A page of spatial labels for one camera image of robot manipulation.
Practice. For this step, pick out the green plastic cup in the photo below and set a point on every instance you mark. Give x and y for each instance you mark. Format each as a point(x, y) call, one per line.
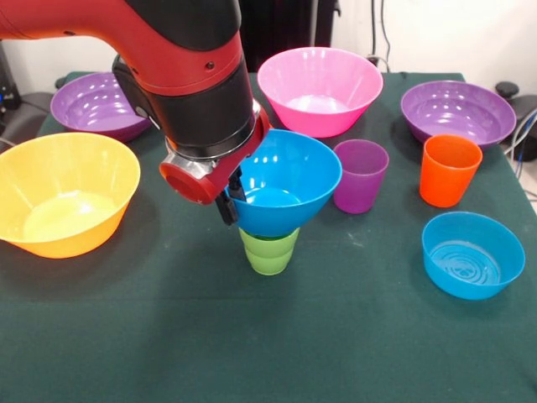
point(268, 260)

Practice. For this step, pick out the low blue plastic bowl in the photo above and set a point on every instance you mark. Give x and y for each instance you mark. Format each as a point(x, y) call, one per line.
point(461, 283)

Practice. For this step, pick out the black device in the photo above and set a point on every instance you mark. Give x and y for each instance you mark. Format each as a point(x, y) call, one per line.
point(8, 96)

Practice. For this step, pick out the yellow plastic bowl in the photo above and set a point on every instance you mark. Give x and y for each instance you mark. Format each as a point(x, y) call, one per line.
point(63, 218)

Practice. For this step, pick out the purple plastic bowl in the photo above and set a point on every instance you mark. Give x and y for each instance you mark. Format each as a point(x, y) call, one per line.
point(88, 113)
point(457, 128)

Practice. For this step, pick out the orange plastic cup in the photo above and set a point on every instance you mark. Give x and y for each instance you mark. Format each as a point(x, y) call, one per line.
point(444, 184)

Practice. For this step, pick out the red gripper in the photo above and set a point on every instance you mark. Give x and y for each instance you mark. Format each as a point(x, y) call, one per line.
point(186, 184)

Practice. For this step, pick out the black round knob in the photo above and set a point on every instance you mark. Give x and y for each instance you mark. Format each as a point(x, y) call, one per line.
point(507, 89)

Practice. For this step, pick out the dark green table cloth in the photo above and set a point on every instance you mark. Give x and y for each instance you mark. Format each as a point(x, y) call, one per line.
point(268, 336)

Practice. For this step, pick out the deep blue plastic bowl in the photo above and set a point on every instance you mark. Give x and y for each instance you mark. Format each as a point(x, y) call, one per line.
point(289, 218)

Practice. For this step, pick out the purple plastic cup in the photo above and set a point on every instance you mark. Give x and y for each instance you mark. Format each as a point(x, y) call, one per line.
point(363, 193)

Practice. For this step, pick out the pink plastic bowl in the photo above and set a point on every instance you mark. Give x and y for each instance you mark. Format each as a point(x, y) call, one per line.
point(319, 121)

